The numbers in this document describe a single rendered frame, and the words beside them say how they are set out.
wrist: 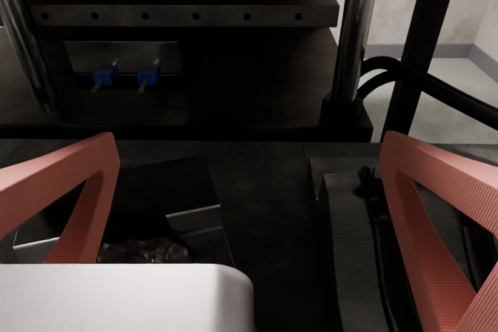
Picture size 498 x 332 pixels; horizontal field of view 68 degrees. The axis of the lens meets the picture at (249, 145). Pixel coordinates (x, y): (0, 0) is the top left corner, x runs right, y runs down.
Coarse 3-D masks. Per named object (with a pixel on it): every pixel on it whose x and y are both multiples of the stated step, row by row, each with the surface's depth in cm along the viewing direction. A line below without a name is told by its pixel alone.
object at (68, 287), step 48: (96, 144) 11; (0, 192) 7; (48, 192) 9; (96, 192) 12; (0, 240) 7; (96, 240) 12; (0, 288) 5; (48, 288) 5; (96, 288) 5; (144, 288) 5; (192, 288) 5; (240, 288) 5
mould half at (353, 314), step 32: (320, 160) 66; (352, 160) 66; (320, 192) 54; (352, 192) 49; (320, 224) 54; (352, 224) 46; (448, 224) 46; (320, 256) 53; (352, 256) 44; (352, 288) 43; (352, 320) 40; (384, 320) 40
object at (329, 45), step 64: (0, 64) 117; (64, 64) 117; (256, 64) 116; (320, 64) 116; (0, 128) 90; (64, 128) 90; (128, 128) 90; (192, 128) 89; (256, 128) 89; (320, 128) 88
